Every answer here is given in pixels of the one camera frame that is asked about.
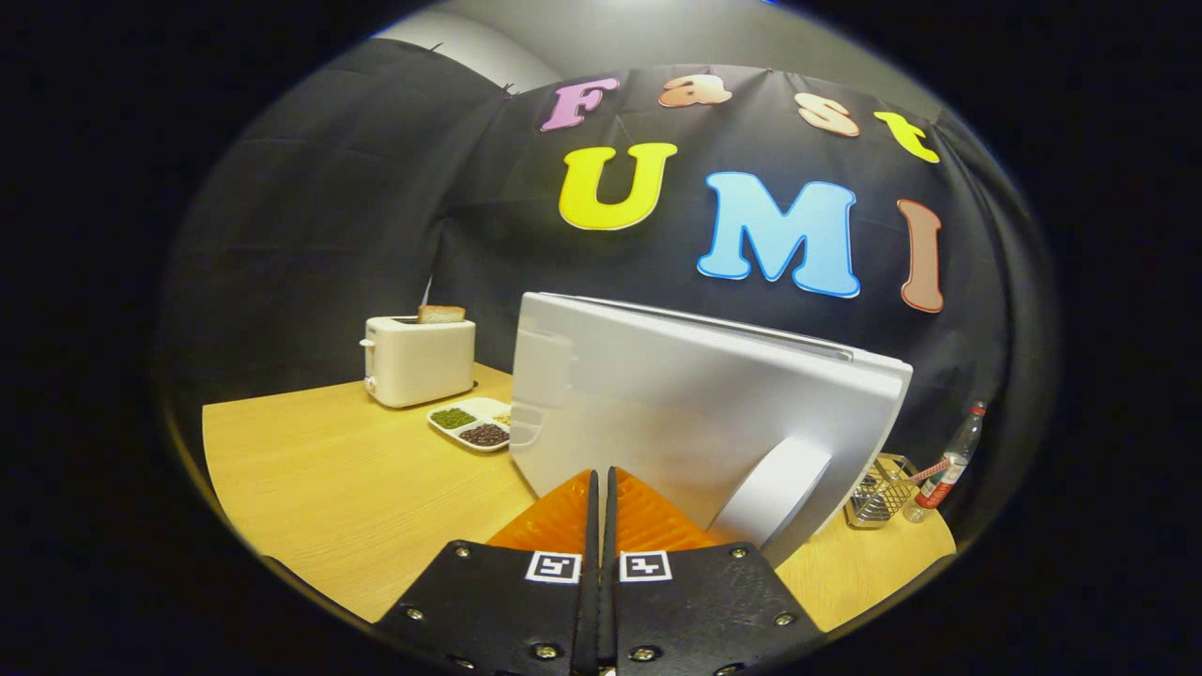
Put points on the toast slice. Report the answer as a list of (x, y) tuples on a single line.
[(441, 314)]

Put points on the white toaster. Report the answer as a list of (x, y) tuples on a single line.
[(418, 366)]

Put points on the clear bottle red label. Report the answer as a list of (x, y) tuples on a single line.
[(953, 460)]

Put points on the white divided bean dish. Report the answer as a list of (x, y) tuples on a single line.
[(470, 427)]

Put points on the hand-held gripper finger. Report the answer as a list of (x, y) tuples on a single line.
[(590, 582), (610, 601)]

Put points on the white microwave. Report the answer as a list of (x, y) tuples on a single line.
[(676, 404)]

